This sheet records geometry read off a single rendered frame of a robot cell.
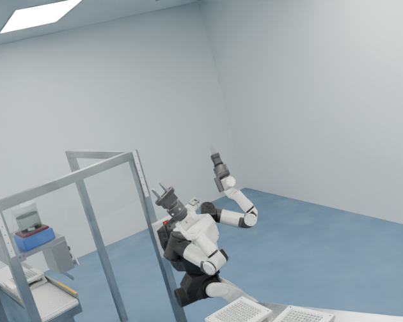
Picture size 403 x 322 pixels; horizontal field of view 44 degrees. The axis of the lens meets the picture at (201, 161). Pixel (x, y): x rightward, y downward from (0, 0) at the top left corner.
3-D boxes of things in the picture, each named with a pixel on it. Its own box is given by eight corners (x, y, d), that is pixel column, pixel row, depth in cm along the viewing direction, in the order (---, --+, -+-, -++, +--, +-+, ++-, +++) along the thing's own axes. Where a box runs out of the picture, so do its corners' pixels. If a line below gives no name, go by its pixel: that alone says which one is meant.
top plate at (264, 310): (273, 314, 239) (272, 310, 239) (233, 339, 227) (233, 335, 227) (243, 299, 260) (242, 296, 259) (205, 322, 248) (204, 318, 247)
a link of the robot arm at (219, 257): (197, 239, 254) (221, 269, 252) (209, 229, 260) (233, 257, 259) (187, 246, 262) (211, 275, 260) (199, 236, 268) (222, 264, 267)
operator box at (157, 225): (183, 248, 362) (174, 215, 357) (165, 258, 353) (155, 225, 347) (179, 246, 367) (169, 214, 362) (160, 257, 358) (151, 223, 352)
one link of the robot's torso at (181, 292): (183, 311, 293) (175, 285, 289) (176, 303, 305) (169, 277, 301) (225, 293, 301) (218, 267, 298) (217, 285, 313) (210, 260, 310)
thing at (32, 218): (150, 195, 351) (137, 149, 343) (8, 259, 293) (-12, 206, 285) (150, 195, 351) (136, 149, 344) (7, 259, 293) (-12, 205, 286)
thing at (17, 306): (82, 311, 333) (78, 298, 331) (43, 333, 317) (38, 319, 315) (22, 272, 437) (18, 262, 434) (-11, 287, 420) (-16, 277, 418)
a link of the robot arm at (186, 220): (172, 219, 254) (185, 234, 257) (188, 206, 254) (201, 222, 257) (169, 213, 264) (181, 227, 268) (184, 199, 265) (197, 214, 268)
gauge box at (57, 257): (75, 267, 325) (65, 239, 321) (60, 275, 319) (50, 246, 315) (62, 261, 342) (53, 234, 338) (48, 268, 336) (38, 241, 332)
